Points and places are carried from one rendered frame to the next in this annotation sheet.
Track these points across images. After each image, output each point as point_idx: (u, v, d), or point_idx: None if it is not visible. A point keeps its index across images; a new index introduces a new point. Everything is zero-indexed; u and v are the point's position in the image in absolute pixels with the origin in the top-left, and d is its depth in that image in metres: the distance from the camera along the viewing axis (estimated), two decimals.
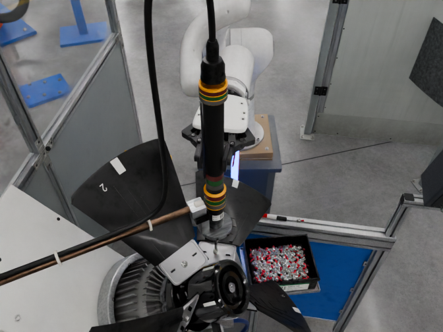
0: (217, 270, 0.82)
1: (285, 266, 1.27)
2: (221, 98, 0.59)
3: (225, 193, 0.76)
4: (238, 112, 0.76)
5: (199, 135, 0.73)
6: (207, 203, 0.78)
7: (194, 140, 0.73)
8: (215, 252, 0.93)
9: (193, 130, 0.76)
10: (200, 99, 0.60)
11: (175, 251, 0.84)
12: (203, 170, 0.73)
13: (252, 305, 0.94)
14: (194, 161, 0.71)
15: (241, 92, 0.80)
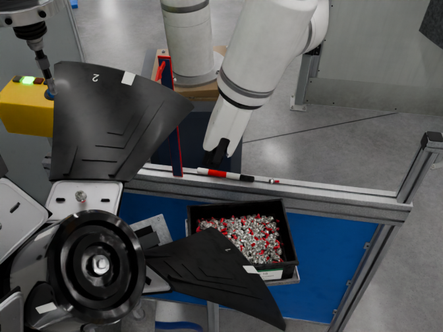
0: (107, 213, 0.44)
1: (248, 244, 0.84)
2: None
3: None
4: None
5: (225, 153, 0.67)
6: None
7: None
8: None
9: (219, 149, 0.64)
10: None
11: (88, 179, 0.52)
12: None
13: None
14: (208, 166, 0.71)
15: None
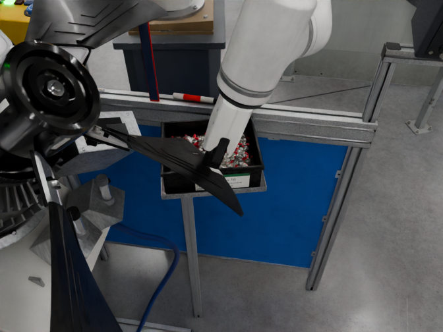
0: (66, 51, 0.49)
1: None
2: None
3: None
4: None
5: (225, 153, 0.67)
6: None
7: None
8: (94, 128, 0.56)
9: (219, 148, 0.64)
10: None
11: (58, 44, 0.57)
12: None
13: (51, 201, 0.45)
14: (208, 166, 0.71)
15: None
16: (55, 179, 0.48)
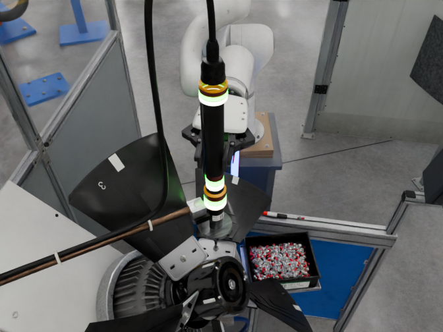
0: (235, 258, 0.87)
1: (286, 264, 1.26)
2: (221, 99, 0.59)
3: (225, 193, 0.77)
4: (238, 112, 0.76)
5: (199, 135, 0.73)
6: (207, 203, 0.78)
7: (194, 140, 0.73)
8: None
9: (193, 130, 0.76)
10: (200, 99, 0.60)
11: None
12: (203, 170, 0.73)
13: None
14: (194, 161, 0.71)
15: (241, 92, 0.80)
16: None
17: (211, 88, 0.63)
